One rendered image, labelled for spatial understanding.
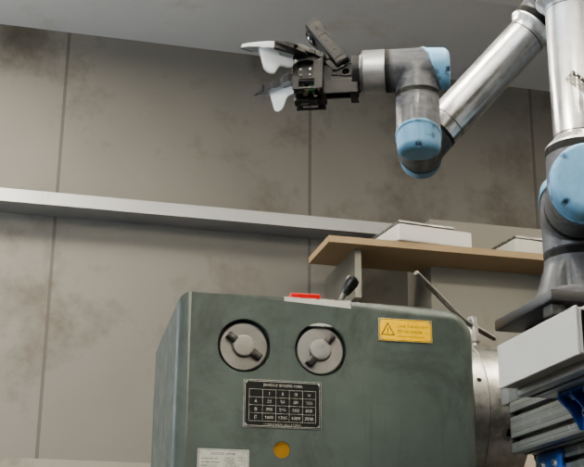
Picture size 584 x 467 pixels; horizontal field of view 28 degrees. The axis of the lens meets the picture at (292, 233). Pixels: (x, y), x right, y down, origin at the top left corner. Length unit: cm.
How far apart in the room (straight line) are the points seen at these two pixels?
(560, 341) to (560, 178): 32
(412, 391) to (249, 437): 33
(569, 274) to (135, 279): 357
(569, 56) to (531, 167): 415
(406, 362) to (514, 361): 52
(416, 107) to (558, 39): 26
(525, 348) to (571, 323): 15
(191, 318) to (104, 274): 314
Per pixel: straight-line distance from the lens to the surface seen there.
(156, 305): 534
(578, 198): 188
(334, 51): 204
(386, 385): 227
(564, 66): 200
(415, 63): 200
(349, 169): 576
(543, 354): 172
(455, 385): 232
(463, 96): 211
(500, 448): 247
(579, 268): 199
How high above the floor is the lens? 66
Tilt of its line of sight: 18 degrees up
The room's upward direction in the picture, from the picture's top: 1 degrees clockwise
